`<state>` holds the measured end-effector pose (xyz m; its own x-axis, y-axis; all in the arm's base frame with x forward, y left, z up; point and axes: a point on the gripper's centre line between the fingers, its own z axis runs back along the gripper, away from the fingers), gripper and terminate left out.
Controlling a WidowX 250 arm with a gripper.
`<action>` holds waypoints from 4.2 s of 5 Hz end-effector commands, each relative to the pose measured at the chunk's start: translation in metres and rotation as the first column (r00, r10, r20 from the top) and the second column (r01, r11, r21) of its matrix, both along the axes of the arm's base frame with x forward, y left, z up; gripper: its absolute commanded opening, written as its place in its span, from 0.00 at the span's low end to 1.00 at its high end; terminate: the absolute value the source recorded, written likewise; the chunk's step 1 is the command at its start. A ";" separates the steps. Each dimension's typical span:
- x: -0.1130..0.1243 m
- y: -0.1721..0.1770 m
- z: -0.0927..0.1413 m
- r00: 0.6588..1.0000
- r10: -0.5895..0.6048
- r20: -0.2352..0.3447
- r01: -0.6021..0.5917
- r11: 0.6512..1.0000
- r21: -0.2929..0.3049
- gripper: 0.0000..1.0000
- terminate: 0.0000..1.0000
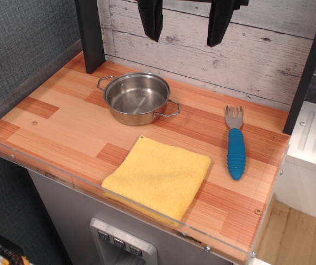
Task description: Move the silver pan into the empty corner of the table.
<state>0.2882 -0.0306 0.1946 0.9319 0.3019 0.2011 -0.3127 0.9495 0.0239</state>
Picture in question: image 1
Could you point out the blue handled metal fork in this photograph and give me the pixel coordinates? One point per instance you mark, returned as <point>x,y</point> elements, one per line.
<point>236,156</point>

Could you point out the dark right upright post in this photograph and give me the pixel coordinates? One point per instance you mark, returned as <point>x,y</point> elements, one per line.
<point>301,90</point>

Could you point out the orange black object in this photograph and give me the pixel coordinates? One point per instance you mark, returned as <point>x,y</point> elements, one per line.
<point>9,257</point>

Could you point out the yellow folded cloth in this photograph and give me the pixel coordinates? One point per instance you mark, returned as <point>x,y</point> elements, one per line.
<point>158,180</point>

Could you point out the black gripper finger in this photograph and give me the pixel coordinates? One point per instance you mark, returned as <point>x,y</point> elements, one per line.
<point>220,15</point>
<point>151,17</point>

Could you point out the clear acrylic table guard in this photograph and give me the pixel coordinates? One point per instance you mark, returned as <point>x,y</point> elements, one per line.
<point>218,228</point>

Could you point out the stainless steel pot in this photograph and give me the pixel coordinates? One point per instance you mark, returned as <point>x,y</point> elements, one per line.
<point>138,98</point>

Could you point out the dark left upright post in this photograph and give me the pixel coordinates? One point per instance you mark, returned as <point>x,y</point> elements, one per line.
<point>91,34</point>

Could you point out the grey cabinet with dispenser panel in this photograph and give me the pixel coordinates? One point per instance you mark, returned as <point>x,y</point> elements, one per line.
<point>71,213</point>

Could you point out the dark upright post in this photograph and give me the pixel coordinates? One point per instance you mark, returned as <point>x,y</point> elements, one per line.
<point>301,90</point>
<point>91,34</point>

